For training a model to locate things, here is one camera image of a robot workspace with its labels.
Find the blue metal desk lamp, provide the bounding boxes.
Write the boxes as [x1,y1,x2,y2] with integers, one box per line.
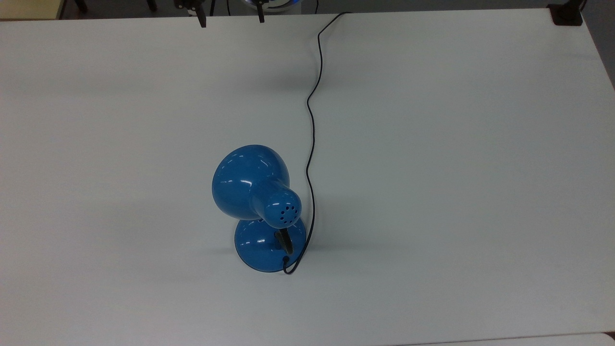
[211,144,307,273]

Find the beige wooden side table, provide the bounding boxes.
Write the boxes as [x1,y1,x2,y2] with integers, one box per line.
[0,0,67,21]

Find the black table clamp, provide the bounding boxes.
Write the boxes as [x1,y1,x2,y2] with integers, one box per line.
[547,0,588,26]

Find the white adjoining table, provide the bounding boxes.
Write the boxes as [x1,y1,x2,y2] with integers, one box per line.
[399,333,615,346]

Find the black lamp power cable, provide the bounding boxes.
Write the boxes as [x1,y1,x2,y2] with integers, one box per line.
[283,12,352,275]

